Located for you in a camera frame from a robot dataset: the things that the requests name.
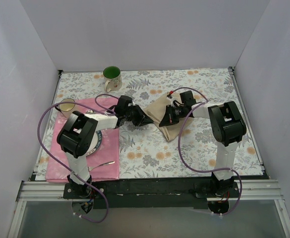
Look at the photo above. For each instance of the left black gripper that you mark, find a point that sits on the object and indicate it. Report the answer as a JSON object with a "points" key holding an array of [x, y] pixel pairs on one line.
{"points": [[135, 114]]}

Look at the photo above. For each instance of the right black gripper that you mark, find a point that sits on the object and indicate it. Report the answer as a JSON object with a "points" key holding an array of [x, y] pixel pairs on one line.
{"points": [[171, 115]]}

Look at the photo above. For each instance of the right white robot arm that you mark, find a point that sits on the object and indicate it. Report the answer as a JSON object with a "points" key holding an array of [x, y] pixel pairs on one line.
{"points": [[228, 128]]}

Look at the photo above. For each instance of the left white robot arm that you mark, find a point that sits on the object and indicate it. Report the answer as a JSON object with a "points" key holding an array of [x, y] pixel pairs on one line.
{"points": [[77, 134]]}

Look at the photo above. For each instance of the floral mug green inside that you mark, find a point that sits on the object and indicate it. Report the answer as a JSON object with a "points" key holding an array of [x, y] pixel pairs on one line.
{"points": [[112, 75]]}

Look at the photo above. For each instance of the floral tablecloth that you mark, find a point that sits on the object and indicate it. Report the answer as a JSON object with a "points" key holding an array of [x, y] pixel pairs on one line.
{"points": [[144, 151]]}

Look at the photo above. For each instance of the white plate with blue rim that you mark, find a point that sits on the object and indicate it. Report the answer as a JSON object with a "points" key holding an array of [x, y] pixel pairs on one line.
{"points": [[95, 143]]}

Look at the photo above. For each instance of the silver fork on placemat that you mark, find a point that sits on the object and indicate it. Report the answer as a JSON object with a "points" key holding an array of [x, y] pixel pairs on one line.
{"points": [[100, 165]]}

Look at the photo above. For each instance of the cream enamel cup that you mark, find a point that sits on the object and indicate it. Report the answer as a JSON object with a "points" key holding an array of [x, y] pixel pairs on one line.
{"points": [[67, 107]]}

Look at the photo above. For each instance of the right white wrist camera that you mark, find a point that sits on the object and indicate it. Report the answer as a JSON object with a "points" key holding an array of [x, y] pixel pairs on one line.
{"points": [[173, 100]]}

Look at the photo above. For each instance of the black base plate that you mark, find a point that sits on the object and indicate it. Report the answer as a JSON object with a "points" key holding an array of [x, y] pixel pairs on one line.
{"points": [[161, 192]]}

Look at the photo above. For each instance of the aluminium frame rail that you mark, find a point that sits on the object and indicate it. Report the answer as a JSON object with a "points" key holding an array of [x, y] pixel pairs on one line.
{"points": [[252, 189]]}

